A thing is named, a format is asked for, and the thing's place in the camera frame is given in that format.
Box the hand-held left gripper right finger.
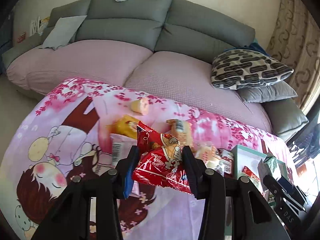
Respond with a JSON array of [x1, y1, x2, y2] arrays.
[[181, 145, 292, 240]]

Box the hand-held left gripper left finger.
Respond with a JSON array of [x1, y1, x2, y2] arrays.
[[30, 145, 140, 240]]

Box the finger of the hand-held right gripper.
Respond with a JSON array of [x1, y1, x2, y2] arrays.
[[262, 175, 304, 212], [277, 176, 308, 202]]

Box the green snack packet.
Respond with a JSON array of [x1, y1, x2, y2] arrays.
[[257, 156, 282, 180]]

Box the long red snack packet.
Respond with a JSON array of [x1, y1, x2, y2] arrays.
[[241, 166, 259, 180]]

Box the red cartoon snack packet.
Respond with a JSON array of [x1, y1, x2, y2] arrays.
[[131, 120, 193, 194]]

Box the teal cardboard box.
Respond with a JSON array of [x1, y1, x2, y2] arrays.
[[231, 145, 288, 198]]

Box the yellow snack packet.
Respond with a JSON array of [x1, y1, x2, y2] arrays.
[[105, 114, 140, 139]]

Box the jelly cup with pink lid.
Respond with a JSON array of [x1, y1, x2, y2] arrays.
[[131, 98, 150, 116]]

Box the clear packet with white bun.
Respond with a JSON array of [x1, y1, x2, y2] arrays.
[[194, 145, 223, 170]]

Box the pink snack packet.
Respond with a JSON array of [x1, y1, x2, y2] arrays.
[[99, 133, 138, 170]]

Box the dark red snack packet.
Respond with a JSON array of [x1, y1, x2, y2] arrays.
[[217, 149, 235, 178]]

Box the peach bread packet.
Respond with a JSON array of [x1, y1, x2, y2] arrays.
[[166, 119, 193, 147]]

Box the printed pink blanket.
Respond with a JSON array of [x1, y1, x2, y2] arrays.
[[0, 77, 300, 240]]

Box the grey pillow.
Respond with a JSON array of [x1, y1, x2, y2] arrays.
[[236, 80, 298, 103]]

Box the pink sofa cover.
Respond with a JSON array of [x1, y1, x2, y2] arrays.
[[6, 39, 272, 130]]

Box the black and white patterned pillow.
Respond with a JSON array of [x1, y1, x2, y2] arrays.
[[211, 49, 294, 90]]

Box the blue cloth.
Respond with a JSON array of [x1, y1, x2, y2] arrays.
[[244, 42, 269, 55]]

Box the beige patterned curtain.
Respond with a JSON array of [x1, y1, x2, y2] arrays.
[[265, 0, 317, 113]]

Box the pale green cushion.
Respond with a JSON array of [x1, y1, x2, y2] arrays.
[[39, 15, 87, 50]]

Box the grey-green sofa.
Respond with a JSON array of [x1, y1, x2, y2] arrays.
[[1, 0, 309, 140]]

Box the white paper cards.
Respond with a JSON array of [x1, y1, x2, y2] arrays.
[[29, 17, 50, 36]]

